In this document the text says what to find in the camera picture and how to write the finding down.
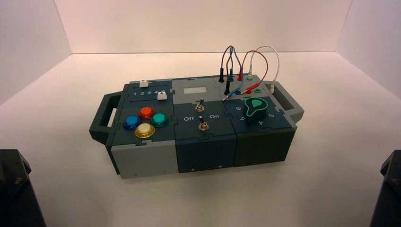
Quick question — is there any green push button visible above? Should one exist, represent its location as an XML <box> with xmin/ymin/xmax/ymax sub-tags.
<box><xmin>151</xmin><ymin>113</ymin><xmax>168</xmax><ymax>128</ymax></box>

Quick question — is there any red push button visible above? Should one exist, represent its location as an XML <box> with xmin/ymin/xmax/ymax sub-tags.
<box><xmin>138</xmin><ymin>106</ymin><xmax>157</xmax><ymax>121</ymax></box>

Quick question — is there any yellow push button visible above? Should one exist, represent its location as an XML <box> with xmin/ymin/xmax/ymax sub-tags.
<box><xmin>134</xmin><ymin>123</ymin><xmax>156</xmax><ymax>139</ymax></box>

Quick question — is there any blue push button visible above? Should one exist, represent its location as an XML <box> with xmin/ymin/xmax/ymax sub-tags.
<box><xmin>122</xmin><ymin>115</ymin><xmax>141</xmax><ymax>131</ymax></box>

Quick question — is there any grey and teal control box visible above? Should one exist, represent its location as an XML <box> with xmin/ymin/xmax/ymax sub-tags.
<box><xmin>89</xmin><ymin>74</ymin><xmax>305</xmax><ymax>180</ymax></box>

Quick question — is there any green rotary dial knob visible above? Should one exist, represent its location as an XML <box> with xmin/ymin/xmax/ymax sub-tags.
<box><xmin>244</xmin><ymin>97</ymin><xmax>269</xmax><ymax>125</ymax></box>

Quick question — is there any blue banana plug cable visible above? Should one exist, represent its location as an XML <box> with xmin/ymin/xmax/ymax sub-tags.
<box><xmin>221</xmin><ymin>46</ymin><xmax>243</xmax><ymax>102</ymax></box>

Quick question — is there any black banana plug cable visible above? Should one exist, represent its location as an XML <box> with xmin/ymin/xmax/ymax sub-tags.
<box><xmin>218</xmin><ymin>45</ymin><xmax>235</xmax><ymax>96</ymax></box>

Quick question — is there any red banana plug cable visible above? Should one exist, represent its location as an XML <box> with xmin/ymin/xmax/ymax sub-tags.
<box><xmin>237</xmin><ymin>50</ymin><xmax>269</xmax><ymax>95</ymax></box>

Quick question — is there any white banana plug cable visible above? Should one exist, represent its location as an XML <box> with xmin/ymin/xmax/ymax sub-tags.
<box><xmin>247</xmin><ymin>46</ymin><xmax>280</xmax><ymax>93</ymax></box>

